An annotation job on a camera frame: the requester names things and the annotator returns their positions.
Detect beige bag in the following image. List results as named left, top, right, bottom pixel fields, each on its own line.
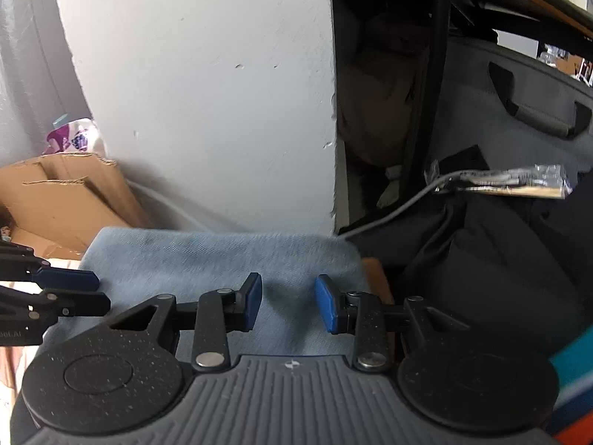
left=337, top=13, right=433, bottom=168

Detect blue denim pants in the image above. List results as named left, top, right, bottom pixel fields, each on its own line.
left=42, top=226, right=372, bottom=368

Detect grey cable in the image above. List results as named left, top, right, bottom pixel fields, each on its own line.
left=338, top=171, right=466, bottom=243

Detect cream printed bed sheet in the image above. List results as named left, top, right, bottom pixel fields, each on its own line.
left=0, top=250, right=86, bottom=392

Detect pale blue wrapped panel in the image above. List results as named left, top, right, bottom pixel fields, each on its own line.
left=0, top=0, right=93, bottom=164

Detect black cloth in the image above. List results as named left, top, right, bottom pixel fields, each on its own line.
left=347, top=189, right=593, bottom=360

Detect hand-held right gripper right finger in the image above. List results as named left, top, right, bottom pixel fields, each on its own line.
left=315, top=274, right=468, bottom=374

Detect grey suitcase with black handle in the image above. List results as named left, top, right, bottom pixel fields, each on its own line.
left=439, top=36, right=593, bottom=188

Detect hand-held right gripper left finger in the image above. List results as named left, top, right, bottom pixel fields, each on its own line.
left=109, top=273, right=263, bottom=373

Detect brown cardboard sheet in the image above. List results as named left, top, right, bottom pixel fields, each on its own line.
left=0, top=152, right=155, bottom=261

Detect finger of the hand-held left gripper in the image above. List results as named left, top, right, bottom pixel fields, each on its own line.
left=0, top=285, right=112, bottom=330
left=0, top=241, right=100, bottom=291

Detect clear plastic wrapper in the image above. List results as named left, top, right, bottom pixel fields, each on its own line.
left=424, top=160, right=576, bottom=201

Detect purple and white bag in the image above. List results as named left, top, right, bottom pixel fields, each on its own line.
left=43, top=117, right=102, bottom=157

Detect teal cloth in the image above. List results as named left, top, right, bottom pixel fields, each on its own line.
left=548, top=333, right=593, bottom=406

